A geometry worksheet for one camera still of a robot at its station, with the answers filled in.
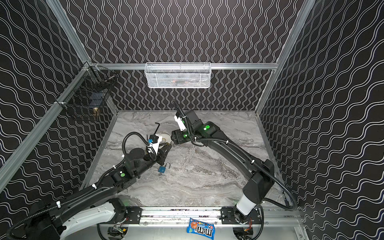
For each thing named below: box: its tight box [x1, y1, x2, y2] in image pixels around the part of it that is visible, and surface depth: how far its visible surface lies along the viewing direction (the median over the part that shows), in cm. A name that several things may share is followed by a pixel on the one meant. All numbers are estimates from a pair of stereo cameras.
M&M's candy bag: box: [186, 217, 216, 240], surface depth 72 cm
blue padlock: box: [158, 162, 171, 174], surface depth 92 cm
